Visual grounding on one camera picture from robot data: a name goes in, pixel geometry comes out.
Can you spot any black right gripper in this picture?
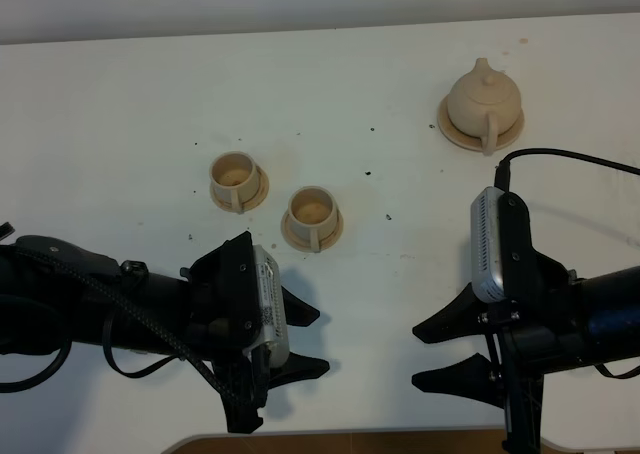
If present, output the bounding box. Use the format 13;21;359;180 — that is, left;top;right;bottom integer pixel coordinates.
411;192;569;453

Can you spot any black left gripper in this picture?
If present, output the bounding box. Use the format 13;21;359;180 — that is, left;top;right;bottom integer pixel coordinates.
180;231;330;434

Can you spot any beige ceramic teapot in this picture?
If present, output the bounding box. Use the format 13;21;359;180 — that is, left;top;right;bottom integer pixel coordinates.
446;58;523;156

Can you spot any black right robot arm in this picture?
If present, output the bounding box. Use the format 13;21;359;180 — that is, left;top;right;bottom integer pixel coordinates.
412;187;639;453

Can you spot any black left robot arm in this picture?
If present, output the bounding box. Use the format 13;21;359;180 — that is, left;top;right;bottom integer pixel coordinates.
1;224;330;434

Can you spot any round beige teapot saucer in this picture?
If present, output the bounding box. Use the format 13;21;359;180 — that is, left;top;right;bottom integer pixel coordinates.
437;96;525;152

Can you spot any right beige cup saucer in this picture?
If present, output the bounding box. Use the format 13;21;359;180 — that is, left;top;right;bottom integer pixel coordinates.
281;210;344;253

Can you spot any beige cup saucer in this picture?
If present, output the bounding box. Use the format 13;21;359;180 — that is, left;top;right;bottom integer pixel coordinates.
210;167;269;214
281;210;344;253

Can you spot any right beige teacup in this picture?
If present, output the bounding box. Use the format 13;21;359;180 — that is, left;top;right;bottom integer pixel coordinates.
286;186;339;253

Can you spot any beige teacup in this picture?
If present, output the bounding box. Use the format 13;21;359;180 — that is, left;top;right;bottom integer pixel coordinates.
209;151;264;210
286;186;339;253

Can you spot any left beige cup saucer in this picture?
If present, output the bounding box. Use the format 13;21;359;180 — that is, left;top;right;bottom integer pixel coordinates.
210;167;269;214

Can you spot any left beige teacup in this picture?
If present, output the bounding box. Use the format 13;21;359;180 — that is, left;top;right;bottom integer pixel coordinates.
209;151;264;210

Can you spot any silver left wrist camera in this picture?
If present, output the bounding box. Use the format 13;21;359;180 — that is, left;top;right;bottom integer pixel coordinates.
253;245;290;369

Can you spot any black braided left cable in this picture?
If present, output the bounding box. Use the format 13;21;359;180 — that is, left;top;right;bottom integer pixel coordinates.
0;221;241;410

